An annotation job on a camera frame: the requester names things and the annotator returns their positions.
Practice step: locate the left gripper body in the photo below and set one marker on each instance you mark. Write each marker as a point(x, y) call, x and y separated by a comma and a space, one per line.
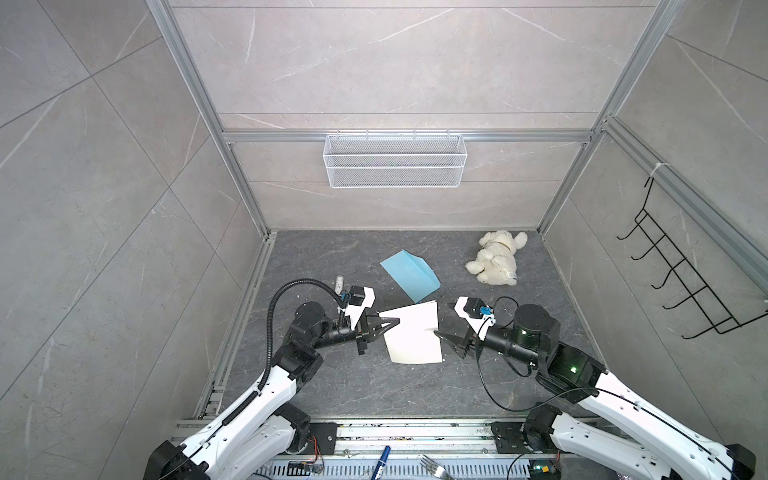
point(357, 331)

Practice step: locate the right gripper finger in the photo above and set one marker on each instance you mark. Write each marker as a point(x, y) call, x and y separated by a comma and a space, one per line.
point(459, 348)
point(449, 338)

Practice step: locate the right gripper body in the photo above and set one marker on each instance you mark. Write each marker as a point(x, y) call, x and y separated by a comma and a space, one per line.
point(500, 342)

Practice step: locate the beige letter paper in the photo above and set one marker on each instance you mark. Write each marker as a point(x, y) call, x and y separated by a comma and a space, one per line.
point(413, 341)

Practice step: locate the light blue envelope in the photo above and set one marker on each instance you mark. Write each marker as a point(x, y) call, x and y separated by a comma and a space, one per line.
point(412, 274)

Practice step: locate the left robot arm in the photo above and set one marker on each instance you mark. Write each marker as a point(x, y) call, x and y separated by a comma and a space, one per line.
point(262, 423)

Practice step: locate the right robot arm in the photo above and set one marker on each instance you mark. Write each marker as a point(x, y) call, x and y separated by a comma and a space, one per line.
point(591, 412)

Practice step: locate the white glue stick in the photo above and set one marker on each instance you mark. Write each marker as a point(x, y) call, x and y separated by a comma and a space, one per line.
point(339, 284)

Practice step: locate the white plush teddy bear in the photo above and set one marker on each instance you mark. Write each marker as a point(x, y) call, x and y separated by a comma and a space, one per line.
point(495, 262)

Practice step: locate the silver fork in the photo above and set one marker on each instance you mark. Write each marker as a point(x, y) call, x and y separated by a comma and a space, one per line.
point(435, 469)

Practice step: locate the blue marker pen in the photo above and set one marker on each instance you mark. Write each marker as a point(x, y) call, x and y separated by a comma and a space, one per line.
point(378, 470)

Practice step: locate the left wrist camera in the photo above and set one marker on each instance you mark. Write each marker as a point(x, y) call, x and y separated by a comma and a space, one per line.
point(358, 300)

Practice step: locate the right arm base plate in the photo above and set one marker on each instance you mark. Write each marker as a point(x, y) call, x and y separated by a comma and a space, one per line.
point(518, 437)

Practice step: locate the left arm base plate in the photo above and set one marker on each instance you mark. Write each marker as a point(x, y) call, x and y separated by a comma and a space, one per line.
point(321, 435)

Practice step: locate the white wire mesh basket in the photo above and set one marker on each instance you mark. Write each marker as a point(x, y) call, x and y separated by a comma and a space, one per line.
point(416, 160)

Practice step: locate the black wire hook rack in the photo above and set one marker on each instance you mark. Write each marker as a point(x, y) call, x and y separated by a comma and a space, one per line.
point(679, 266)

